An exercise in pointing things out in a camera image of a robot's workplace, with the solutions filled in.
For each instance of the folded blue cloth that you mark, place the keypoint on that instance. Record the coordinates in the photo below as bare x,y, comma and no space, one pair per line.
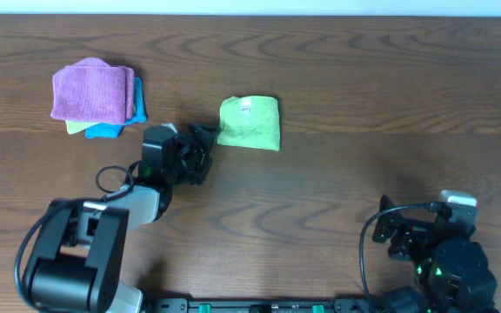
104,130

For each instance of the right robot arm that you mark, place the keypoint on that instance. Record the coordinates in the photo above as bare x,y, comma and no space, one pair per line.
451,271

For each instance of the folded purple cloth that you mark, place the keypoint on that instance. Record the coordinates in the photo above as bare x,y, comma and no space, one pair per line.
92,91

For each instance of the folded pale green cloth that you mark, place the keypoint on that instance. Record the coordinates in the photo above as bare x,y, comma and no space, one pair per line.
74,127

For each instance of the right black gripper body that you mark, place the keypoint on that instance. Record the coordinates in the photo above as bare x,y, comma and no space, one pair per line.
409,246

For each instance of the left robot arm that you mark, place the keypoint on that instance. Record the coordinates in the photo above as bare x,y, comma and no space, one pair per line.
71,258

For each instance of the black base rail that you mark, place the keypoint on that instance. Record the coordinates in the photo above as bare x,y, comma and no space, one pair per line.
183,305

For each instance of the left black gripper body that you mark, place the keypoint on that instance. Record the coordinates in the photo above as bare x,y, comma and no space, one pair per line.
197,152

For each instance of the light green cloth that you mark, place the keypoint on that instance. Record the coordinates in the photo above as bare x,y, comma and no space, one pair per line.
250,122

